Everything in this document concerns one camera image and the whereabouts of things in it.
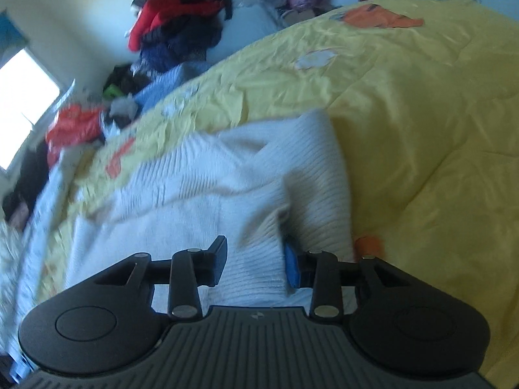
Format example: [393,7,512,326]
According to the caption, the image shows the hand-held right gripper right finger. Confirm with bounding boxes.
[283,243,407,320]

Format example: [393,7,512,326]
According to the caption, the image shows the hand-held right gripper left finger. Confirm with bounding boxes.
[94,235,228,320]

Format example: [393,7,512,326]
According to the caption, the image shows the white knit sweater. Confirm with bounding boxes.
[65,110,357,309]

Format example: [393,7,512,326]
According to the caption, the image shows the light blue knit garment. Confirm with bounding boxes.
[132,63,211,114]

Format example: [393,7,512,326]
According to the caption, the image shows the white bed sheet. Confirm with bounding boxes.
[0,146,98,357]

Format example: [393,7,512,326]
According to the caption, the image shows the yellow carrot print blanket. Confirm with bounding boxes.
[41,0,519,389]

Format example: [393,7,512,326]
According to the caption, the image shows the orange-red plastic bag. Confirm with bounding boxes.
[45,103,107,167]

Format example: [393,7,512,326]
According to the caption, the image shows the dark blue garment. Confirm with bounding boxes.
[139,16,223,74]

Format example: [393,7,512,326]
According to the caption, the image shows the red garment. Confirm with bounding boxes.
[127,0,225,53]

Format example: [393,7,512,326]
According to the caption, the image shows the window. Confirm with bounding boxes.
[0,46,61,171]

